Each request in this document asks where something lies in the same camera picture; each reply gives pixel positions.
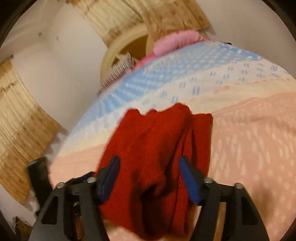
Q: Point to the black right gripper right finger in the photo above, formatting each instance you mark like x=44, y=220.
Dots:
x=242, y=219

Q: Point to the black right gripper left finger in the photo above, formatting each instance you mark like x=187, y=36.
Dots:
x=73, y=205

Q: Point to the red knitted sweater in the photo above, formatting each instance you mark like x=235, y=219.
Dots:
x=149, y=196

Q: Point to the beige curtain left window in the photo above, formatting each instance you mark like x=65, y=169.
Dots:
x=26, y=132

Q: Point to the pink polka dot bedspread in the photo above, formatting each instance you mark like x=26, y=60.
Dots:
x=251, y=99

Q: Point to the striped grey pillow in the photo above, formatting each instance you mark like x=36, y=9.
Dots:
x=125, y=64

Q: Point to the cream round headboard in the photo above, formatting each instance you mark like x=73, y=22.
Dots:
x=137, y=41

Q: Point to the beige curtain behind headboard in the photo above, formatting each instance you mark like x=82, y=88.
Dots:
x=111, y=19

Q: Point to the pink pillow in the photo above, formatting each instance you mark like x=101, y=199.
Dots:
x=177, y=40

